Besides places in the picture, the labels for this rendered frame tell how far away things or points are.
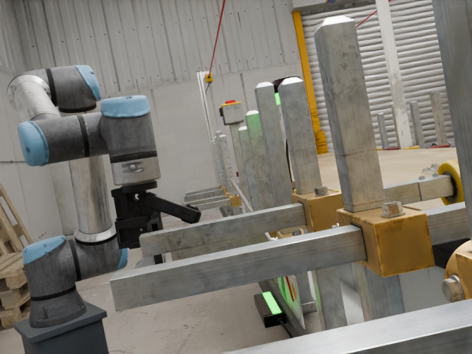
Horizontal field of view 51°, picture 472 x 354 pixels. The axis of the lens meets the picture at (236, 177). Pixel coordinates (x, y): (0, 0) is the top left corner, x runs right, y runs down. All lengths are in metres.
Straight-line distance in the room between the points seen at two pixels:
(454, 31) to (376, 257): 0.23
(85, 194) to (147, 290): 1.25
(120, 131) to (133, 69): 8.24
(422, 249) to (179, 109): 8.62
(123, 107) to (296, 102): 0.33
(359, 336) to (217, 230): 0.49
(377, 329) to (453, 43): 0.16
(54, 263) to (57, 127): 0.82
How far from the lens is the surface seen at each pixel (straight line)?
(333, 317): 0.81
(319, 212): 0.70
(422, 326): 0.25
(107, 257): 1.80
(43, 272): 1.79
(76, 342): 1.81
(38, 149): 1.04
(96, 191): 1.70
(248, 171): 1.50
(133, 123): 0.94
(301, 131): 0.76
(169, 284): 0.47
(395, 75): 2.82
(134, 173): 0.93
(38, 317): 1.83
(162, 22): 9.34
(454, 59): 0.31
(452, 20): 0.31
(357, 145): 0.52
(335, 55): 0.53
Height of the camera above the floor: 1.06
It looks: 3 degrees down
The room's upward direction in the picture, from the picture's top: 11 degrees counter-clockwise
